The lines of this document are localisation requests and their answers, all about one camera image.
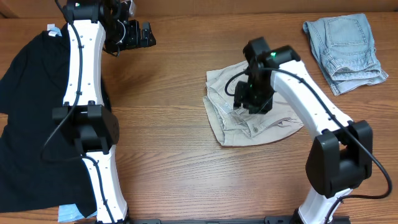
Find folded light blue jeans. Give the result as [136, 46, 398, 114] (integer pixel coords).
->
[303, 14, 388, 96]

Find black t-shirt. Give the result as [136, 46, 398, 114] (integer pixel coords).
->
[1, 27, 96, 218]

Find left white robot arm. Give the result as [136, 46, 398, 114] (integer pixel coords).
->
[52, 1, 156, 223]

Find beige shorts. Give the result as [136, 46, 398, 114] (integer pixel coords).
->
[203, 62, 303, 146]

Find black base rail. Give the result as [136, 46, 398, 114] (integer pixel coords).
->
[129, 215, 302, 224]

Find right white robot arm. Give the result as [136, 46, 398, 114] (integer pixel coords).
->
[234, 39, 373, 223]

